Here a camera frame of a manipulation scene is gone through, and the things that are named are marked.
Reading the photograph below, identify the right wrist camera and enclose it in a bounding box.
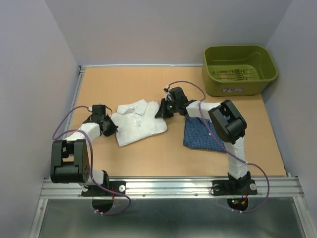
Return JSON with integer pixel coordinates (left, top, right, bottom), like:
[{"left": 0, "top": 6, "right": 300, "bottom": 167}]
[{"left": 167, "top": 87, "right": 188, "bottom": 104}]

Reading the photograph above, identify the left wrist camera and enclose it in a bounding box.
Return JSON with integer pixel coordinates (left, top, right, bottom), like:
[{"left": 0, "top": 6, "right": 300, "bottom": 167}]
[{"left": 92, "top": 104, "right": 106, "bottom": 116}]

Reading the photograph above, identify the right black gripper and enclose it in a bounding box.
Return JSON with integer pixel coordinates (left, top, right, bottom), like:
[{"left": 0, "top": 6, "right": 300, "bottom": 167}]
[{"left": 155, "top": 98, "right": 179, "bottom": 119}]

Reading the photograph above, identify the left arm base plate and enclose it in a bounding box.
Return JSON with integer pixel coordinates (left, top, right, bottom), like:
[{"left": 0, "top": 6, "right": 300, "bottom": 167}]
[{"left": 81, "top": 180, "right": 126, "bottom": 197}]

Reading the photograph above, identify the white long sleeve shirt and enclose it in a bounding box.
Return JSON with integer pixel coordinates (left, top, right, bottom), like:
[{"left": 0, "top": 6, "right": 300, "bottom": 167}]
[{"left": 111, "top": 99, "right": 167, "bottom": 147}]

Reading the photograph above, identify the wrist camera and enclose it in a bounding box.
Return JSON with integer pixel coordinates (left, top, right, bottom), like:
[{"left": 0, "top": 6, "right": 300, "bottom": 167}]
[
  {"left": 92, "top": 104, "right": 106, "bottom": 116},
  {"left": 167, "top": 87, "right": 188, "bottom": 104}
]

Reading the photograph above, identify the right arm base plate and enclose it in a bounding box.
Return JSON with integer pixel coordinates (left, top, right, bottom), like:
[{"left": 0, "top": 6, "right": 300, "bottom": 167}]
[{"left": 211, "top": 179, "right": 258, "bottom": 196}]

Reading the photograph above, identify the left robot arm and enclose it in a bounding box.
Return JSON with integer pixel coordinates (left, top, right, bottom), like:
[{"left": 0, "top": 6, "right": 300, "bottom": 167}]
[{"left": 50, "top": 112, "right": 118, "bottom": 185}]

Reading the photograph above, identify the aluminium side rail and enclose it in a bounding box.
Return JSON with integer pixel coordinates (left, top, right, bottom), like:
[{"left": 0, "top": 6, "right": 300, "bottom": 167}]
[{"left": 51, "top": 65, "right": 86, "bottom": 178}]

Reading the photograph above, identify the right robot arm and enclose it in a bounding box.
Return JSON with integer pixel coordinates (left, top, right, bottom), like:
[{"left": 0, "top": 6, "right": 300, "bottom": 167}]
[{"left": 155, "top": 98, "right": 249, "bottom": 193}]

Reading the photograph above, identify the green plastic tub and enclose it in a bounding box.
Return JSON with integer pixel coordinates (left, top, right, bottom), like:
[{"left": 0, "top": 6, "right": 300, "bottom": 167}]
[{"left": 202, "top": 45, "right": 278, "bottom": 97}]

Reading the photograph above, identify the aluminium front rail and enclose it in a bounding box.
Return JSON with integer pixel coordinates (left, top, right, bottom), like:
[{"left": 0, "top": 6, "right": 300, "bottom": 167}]
[{"left": 40, "top": 177, "right": 304, "bottom": 200}]

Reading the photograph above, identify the blue checked shirt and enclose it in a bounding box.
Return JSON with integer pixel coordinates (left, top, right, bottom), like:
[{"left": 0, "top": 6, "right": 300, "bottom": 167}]
[{"left": 183, "top": 118, "right": 225, "bottom": 153}]

